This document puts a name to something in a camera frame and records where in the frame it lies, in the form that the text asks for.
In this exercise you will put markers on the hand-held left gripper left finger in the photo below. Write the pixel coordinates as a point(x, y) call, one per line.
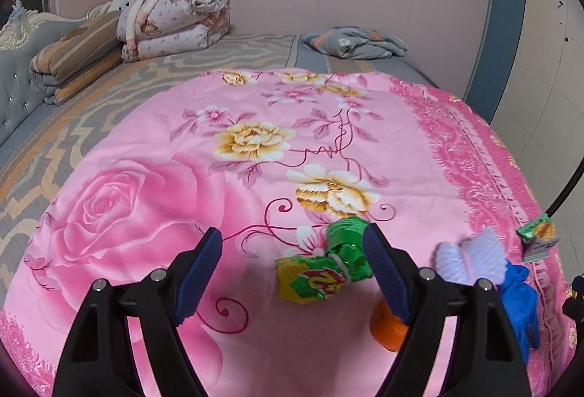
point(200, 274)

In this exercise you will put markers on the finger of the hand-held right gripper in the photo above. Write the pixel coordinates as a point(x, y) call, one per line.
point(576, 303)

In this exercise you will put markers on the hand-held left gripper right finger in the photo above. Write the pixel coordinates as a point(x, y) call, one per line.
point(385, 274)

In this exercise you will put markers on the orange plastic wrapper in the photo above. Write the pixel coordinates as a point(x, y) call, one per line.
point(385, 331)

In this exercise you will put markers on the blue plastic bag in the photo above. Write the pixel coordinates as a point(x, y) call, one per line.
point(518, 301)

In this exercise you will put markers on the green yellow snack wrapper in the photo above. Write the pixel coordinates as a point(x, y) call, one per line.
point(315, 278)

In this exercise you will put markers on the small green grey carton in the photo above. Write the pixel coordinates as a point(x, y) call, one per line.
point(538, 237)

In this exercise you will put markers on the light blue foam net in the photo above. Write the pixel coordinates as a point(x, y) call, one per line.
point(474, 260)

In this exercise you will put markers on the pink floral bed sheet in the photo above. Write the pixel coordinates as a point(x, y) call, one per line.
point(159, 205)

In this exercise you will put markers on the folded grey blanket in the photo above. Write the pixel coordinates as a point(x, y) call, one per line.
point(351, 42)

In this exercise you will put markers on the folded striped quilt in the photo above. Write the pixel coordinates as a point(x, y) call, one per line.
point(77, 55)

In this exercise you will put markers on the folded floral quilt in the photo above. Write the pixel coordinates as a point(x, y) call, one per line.
point(182, 18)

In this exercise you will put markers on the white and blue wardrobe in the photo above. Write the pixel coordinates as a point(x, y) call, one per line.
point(538, 36)

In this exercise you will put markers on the grey tufted bed headboard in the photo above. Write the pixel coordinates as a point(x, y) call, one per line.
point(18, 73)

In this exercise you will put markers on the white plush toy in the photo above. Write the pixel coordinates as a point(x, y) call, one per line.
point(125, 0)

